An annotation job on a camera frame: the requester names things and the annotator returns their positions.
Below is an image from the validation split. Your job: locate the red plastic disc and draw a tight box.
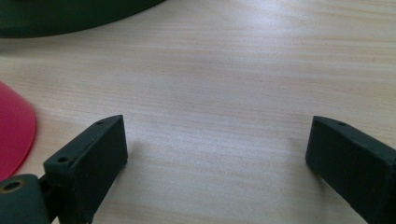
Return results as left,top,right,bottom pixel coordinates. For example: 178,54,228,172
0,80,37,182

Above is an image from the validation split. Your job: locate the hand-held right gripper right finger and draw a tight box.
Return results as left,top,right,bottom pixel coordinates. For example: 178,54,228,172
304,115,396,224

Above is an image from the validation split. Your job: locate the dark green round object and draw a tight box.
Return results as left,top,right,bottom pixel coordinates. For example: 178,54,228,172
0,0,166,39

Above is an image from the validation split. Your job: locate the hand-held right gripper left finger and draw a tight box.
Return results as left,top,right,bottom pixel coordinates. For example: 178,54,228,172
43,114,129,224

